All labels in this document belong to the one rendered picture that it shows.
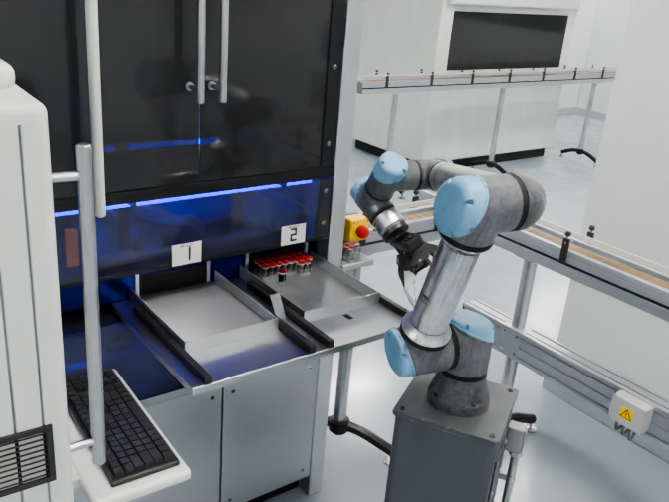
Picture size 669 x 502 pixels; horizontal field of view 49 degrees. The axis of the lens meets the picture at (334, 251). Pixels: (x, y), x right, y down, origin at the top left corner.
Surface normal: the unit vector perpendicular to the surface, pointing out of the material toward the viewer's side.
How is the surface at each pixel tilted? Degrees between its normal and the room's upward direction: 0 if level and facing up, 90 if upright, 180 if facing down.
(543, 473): 0
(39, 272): 90
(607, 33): 90
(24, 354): 90
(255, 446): 90
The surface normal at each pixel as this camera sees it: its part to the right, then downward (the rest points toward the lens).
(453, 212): -0.88, -0.02
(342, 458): 0.08, -0.93
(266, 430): 0.59, 0.34
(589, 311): -0.80, 0.16
